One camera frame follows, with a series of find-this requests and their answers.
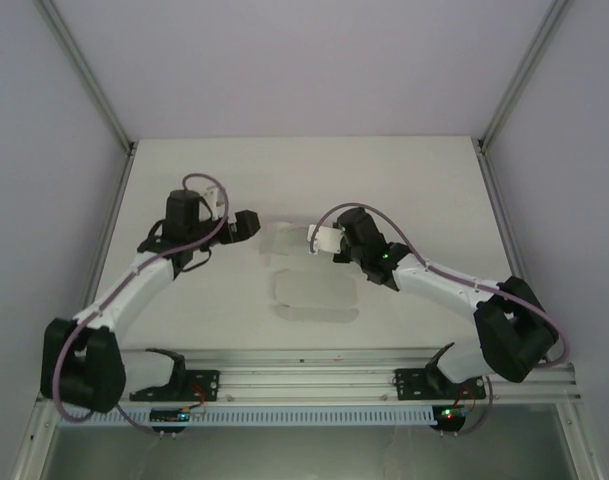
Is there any small circuit board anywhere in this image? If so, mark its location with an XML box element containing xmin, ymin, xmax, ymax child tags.
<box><xmin>432</xmin><ymin>405</ymin><xmax>469</xmax><ymax>427</ymax></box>
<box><xmin>147</xmin><ymin>407</ymin><xmax>206</xmax><ymax>425</ymax></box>

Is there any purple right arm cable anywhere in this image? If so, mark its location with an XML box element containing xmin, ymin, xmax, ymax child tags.
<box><xmin>309</xmin><ymin>202</ymin><xmax>571</xmax><ymax>439</ymax></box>

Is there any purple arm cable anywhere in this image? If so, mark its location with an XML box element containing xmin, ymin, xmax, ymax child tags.
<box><xmin>55</xmin><ymin>172</ymin><xmax>235</xmax><ymax>441</ymax></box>
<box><xmin>309</xmin><ymin>202</ymin><xmax>571</xmax><ymax>439</ymax></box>

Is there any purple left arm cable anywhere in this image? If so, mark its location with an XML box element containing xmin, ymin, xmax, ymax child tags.
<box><xmin>55</xmin><ymin>172</ymin><xmax>235</xmax><ymax>441</ymax></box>

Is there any aluminium table side rail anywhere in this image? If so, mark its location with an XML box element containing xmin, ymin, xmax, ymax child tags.
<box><xmin>76</xmin><ymin>142</ymin><xmax>138</xmax><ymax>321</ymax></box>
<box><xmin>476</xmin><ymin>142</ymin><xmax>524</xmax><ymax>281</ymax></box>

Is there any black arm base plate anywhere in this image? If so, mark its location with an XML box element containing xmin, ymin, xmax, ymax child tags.
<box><xmin>128</xmin><ymin>368</ymin><xmax>221</xmax><ymax>402</ymax></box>
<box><xmin>394</xmin><ymin>367</ymin><xmax>487</xmax><ymax>402</ymax></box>

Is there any aluminium mounting rail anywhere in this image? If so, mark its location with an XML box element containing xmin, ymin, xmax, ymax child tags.
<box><xmin>123</xmin><ymin>347</ymin><xmax>583</xmax><ymax>404</ymax></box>

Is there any aluminium frame post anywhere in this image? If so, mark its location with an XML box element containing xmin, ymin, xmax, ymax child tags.
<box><xmin>46</xmin><ymin>0</ymin><xmax>138</xmax><ymax>154</ymax></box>
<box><xmin>476</xmin><ymin>0</ymin><xmax>570</xmax><ymax>151</ymax></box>

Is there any slotted light blue cable duct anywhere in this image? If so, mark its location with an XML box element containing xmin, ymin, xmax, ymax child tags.
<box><xmin>58</xmin><ymin>405</ymin><xmax>435</xmax><ymax>427</ymax></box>

